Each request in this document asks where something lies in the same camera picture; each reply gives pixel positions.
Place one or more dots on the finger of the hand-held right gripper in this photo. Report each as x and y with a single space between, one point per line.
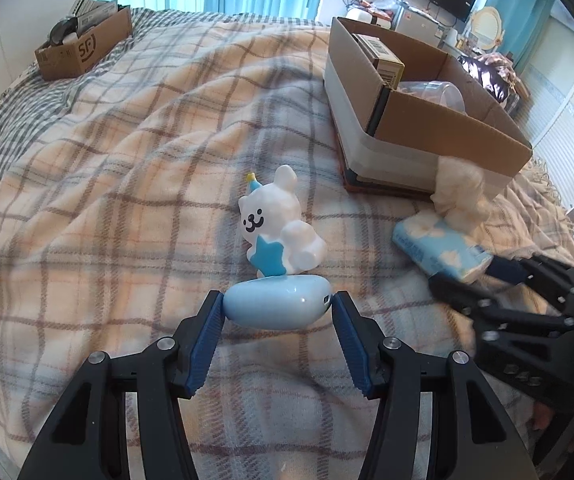
509 267
454 290

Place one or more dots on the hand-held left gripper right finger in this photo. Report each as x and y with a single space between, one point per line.
353 345

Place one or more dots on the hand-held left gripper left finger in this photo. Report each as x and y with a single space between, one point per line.
206 340

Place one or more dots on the blue cloud print tissue pack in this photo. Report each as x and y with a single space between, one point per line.
442 250

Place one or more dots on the white bear figurine blue base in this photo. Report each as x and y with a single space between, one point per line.
279 250

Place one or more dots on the beige plaid blanket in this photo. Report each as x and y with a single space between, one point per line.
127 200

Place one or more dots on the large taped cardboard box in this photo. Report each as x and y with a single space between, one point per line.
417 125

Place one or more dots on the clear plastic container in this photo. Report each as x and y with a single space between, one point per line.
432 94

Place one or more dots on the shiny silver quilted cloth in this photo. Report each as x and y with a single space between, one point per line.
489 77

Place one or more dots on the oval cream framed mirror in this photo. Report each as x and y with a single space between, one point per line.
487 27

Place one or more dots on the yellow and white carton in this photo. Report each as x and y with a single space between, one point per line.
382 57

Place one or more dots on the white cabinet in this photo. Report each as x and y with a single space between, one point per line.
419 27

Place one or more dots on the grey checked bed sheet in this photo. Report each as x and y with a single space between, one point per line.
12 110

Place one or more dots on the small printed cardboard box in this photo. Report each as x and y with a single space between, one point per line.
84 50

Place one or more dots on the black round object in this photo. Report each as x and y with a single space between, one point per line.
64 30

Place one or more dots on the grey printed packet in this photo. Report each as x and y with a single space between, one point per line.
94 10

